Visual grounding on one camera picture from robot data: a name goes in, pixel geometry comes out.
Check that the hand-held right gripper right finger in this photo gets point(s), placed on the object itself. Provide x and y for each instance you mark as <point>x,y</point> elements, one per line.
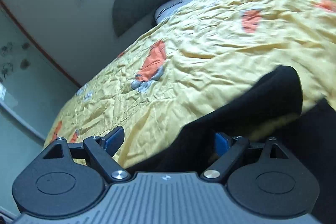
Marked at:
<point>220,142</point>

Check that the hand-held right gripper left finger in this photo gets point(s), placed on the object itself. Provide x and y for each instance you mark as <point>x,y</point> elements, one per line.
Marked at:
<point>115,140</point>

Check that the yellow printed blanket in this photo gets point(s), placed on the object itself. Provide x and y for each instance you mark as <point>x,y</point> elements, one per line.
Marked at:
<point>210,43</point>

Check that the black pants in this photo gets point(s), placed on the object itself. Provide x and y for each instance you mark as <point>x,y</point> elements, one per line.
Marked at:
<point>236,113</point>

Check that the glass wardrobe door flower print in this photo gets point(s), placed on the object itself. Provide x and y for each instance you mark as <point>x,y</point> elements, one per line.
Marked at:
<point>26,77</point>

